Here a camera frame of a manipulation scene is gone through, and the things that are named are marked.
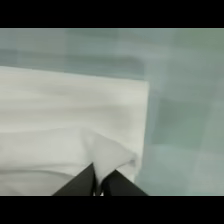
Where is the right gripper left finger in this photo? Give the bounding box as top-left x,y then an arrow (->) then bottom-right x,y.
52,162 -> 98,197

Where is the white shirt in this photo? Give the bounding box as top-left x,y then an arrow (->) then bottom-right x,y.
0,65 -> 150,197

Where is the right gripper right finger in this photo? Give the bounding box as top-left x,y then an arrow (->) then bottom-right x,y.
100,169 -> 149,197

